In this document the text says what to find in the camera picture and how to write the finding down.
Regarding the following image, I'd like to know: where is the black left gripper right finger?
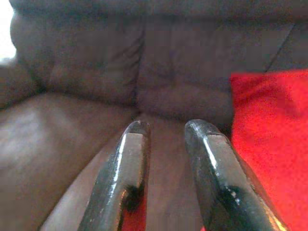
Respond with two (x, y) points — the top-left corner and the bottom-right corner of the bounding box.
(184, 119), (289, 231)

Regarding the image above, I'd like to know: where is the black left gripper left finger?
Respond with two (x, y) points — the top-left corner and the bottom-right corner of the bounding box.
(78, 120), (152, 231)

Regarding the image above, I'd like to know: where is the red pillow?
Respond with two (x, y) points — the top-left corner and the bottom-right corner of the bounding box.
(120, 69), (308, 231)

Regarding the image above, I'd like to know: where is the grey brown fabric sofa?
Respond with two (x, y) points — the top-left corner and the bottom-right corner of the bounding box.
(0, 0), (308, 231)

